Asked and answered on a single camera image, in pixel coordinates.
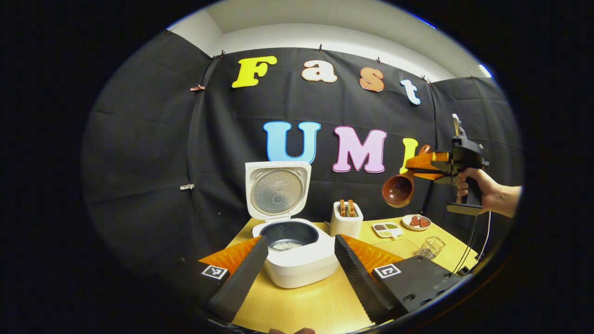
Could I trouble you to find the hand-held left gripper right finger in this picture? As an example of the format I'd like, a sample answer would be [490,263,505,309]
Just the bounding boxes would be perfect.
[334,234,465,324]

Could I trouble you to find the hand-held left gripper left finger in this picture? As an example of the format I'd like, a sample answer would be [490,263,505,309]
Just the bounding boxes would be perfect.
[176,236,270,323]

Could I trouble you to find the brown wooden spoon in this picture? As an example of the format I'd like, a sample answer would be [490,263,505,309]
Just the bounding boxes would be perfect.
[381,144,432,208]

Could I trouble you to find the white rice cooker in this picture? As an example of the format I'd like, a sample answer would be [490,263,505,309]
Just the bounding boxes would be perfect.
[245,161,339,289]

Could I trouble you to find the metal wire chopstick holder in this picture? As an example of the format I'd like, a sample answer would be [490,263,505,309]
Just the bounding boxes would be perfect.
[416,236,446,259]

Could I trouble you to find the white toaster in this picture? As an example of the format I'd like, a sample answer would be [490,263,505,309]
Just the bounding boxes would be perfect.
[330,200,364,239]

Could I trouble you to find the round white plate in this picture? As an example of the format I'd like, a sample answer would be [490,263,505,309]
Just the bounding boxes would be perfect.
[402,214,432,231]

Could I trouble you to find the divided white grain dish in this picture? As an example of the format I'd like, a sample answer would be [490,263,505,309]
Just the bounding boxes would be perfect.
[372,222,403,238]

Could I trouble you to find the black backdrop cloth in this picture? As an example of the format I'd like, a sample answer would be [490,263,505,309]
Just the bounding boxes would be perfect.
[81,30,525,274]

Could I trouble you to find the black cable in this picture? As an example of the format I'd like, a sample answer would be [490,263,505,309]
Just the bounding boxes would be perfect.
[452,211,491,274]

